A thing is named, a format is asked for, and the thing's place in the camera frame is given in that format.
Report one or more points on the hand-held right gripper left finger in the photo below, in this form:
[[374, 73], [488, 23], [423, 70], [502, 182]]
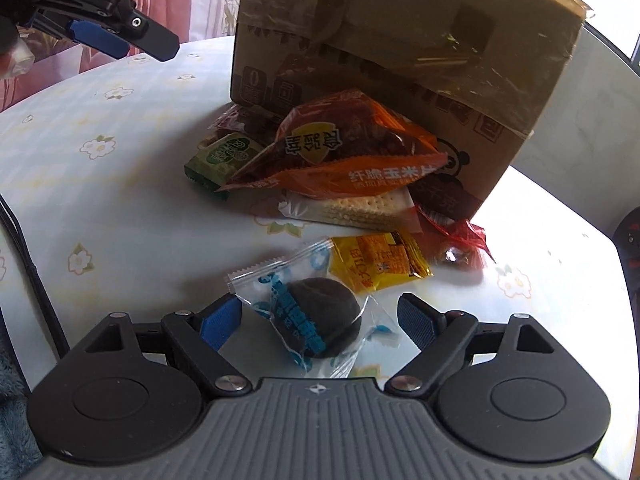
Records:
[[220, 322]]

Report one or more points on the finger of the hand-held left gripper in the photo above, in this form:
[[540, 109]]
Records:
[[150, 40], [100, 37]]

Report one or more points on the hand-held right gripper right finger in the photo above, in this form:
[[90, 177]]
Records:
[[419, 321]]

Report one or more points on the small yellow snack packet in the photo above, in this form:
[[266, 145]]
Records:
[[375, 260]]

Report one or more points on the red candy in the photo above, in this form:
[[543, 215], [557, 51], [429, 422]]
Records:
[[460, 240]]

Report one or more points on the clear dark cake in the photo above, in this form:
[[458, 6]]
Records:
[[320, 320]]

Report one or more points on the clear cracker packet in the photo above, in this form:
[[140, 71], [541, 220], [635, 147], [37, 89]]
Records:
[[350, 210]]

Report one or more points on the light green snack packet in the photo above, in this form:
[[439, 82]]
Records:
[[225, 155]]

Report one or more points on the orange snack packet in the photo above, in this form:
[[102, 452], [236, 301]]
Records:
[[350, 130]]

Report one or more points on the brown cardboard box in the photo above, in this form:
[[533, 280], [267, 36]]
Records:
[[400, 35]]

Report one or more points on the printed red curtain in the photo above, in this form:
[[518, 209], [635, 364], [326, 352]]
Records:
[[200, 0]]

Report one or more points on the dark red snack packet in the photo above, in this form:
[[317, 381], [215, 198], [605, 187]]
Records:
[[250, 120]]

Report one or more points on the floral tablecloth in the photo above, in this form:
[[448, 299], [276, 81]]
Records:
[[125, 220]]

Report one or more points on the blue fleece cloth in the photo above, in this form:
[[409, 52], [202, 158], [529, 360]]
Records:
[[15, 400]]

